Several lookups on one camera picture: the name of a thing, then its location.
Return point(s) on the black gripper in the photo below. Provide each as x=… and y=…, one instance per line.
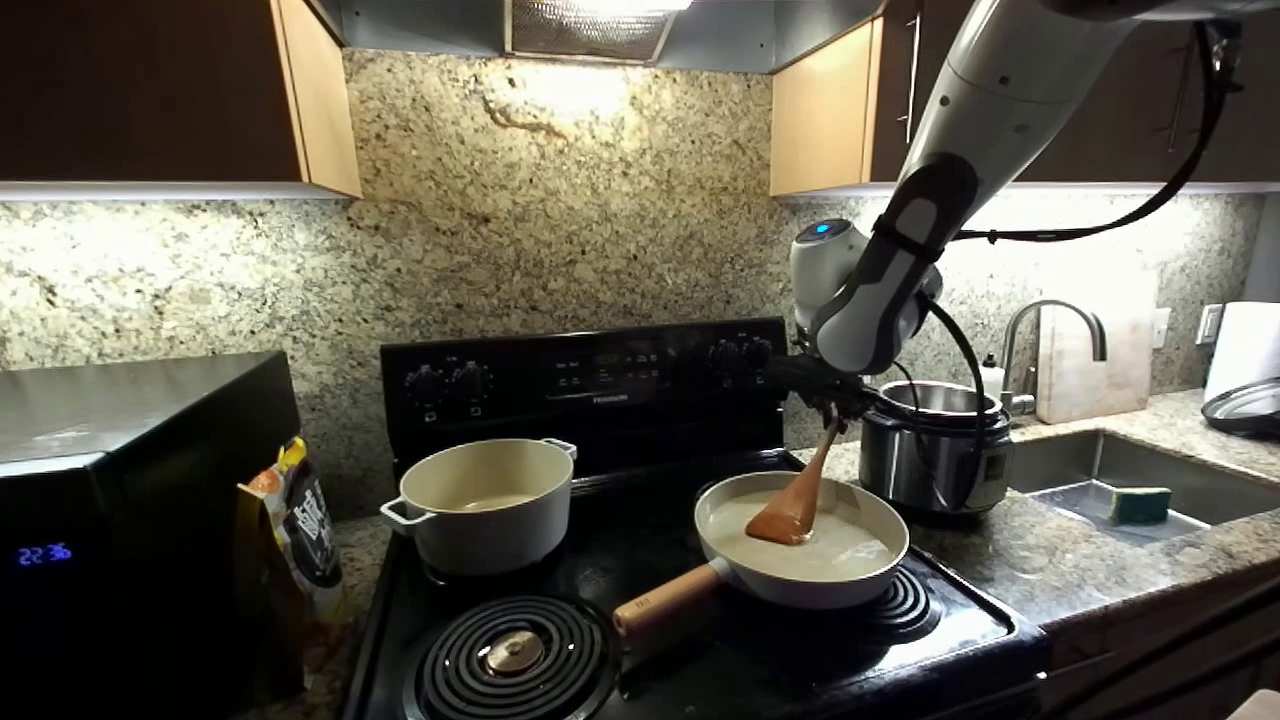
x=834, y=393

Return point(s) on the wooden spoon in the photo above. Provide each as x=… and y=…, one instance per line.
x=792, y=511

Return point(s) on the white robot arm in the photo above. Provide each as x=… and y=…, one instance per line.
x=1005, y=88

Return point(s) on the stainless steel pressure cooker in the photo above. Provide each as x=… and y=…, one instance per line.
x=936, y=449

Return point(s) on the soap dispenser bottle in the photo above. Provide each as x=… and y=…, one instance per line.
x=993, y=377

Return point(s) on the black electric stove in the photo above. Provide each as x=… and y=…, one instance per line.
x=575, y=580

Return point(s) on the chrome kitchen faucet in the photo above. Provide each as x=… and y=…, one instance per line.
x=1060, y=368

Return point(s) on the stone cutting board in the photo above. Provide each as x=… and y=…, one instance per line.
x=1126, y=377

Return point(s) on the stainless steel sink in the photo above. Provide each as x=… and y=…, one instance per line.
x=1080, y=469

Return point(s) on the green sponge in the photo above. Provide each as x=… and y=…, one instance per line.
x=1141, y=505

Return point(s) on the range hood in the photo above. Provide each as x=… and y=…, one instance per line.
x=650, y=33

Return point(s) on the black object by sink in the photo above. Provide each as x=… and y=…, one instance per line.
x=1250, y=409

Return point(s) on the dark right upper cabinet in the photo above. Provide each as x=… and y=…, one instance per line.
x=844, y=110

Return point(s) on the dark cabinet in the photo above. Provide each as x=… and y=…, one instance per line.
x=172, y=101
x=844, y=110

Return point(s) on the snack bag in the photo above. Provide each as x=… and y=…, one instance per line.
x=287, y=546

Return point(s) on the black microwave oven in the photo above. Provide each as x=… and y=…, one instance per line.
x=116, y=539

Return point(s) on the dark left upper cabinet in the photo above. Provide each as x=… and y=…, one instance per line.
x=172, y=101

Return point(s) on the white frying pan wooden handle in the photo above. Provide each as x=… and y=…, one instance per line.
x=850, y=552

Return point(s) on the white pot with handles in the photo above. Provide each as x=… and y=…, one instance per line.
x=484, y=505

